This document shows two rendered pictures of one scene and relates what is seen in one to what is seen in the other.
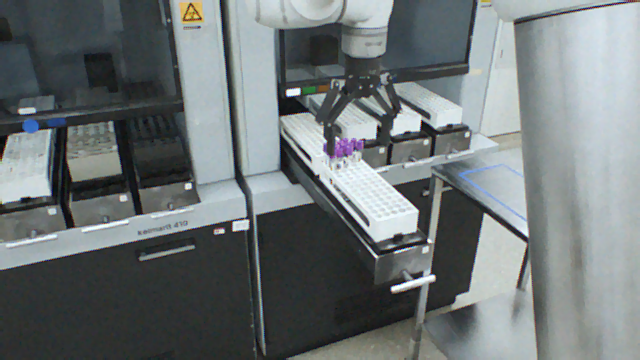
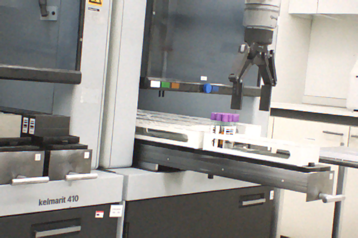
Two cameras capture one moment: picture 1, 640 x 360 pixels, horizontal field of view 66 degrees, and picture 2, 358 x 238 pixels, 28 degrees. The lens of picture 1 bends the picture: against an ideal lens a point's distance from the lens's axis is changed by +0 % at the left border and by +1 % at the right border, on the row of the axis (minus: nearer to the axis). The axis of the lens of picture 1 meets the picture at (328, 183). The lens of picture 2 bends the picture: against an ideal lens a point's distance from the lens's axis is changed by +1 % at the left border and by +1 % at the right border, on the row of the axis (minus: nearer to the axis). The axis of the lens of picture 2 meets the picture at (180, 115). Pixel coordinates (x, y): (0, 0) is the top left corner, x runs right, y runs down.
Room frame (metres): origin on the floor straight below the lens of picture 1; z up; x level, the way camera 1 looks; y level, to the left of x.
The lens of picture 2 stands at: (-0.54, 0.95, 1.00)
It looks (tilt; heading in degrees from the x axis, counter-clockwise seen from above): 3 degrees down; 332
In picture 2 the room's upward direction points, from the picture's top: 5 degrees clockwise
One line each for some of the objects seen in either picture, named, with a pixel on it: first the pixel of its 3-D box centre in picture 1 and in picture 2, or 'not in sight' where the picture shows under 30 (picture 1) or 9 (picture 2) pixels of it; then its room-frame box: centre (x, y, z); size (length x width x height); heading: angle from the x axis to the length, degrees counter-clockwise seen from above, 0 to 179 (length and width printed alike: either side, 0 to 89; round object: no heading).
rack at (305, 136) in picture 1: (312, 142); (166, 135); (1.26, 0.05, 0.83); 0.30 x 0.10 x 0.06; 24
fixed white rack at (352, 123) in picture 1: (340, 117); (162, 129); (1.45, -0.03, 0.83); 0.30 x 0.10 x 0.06; 24
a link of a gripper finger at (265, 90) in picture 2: (385, 130); (265, 98); (1.04, -0.13, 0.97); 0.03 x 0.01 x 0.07; 24
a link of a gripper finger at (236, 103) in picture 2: (330, 139); (237, 95); (0.98, 0.00, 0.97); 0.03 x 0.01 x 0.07; 24
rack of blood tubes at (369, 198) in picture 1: (364, 195); (259, 150); (0.97, -0.08, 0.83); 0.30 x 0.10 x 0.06; 24
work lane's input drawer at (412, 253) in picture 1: (338, 188); (215, 162); (1.10, -0.03, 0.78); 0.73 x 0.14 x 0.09; 24
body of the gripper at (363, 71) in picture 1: (362, 75); (257, 46); (1.01, -0.07, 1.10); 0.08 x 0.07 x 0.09; 114
